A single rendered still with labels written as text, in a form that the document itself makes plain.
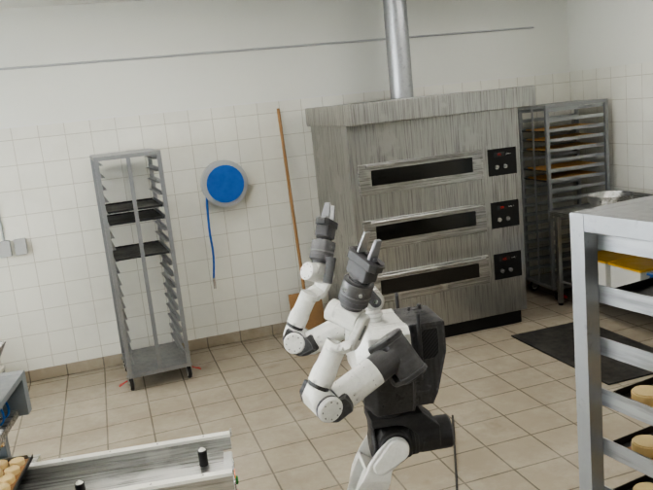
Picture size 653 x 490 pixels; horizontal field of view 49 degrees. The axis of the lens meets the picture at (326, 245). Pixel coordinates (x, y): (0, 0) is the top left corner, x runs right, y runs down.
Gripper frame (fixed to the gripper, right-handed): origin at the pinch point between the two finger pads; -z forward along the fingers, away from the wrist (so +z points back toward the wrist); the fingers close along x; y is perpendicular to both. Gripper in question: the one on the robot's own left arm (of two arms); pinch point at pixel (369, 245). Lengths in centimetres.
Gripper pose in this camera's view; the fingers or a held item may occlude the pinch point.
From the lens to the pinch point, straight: 195.9
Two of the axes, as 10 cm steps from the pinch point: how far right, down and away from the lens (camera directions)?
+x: -6.0, -4.6, 6.6
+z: -2.4, 8.9, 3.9
